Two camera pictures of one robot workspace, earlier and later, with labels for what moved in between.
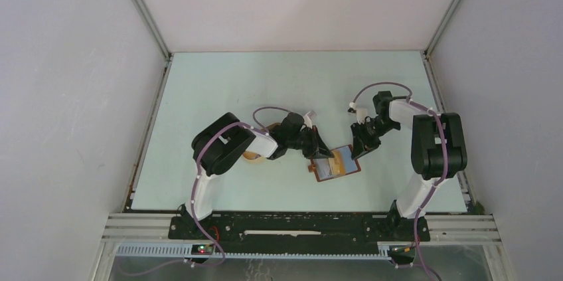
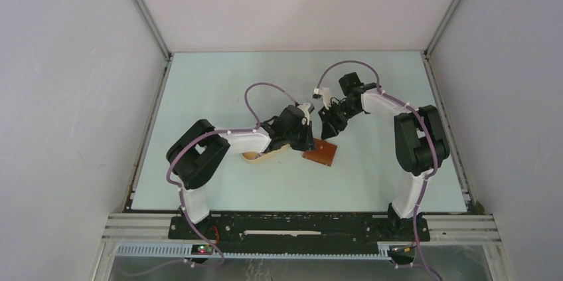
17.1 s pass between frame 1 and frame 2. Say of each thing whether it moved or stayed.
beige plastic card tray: stayed
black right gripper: moved
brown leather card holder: moved
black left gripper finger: moved
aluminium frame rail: stayed
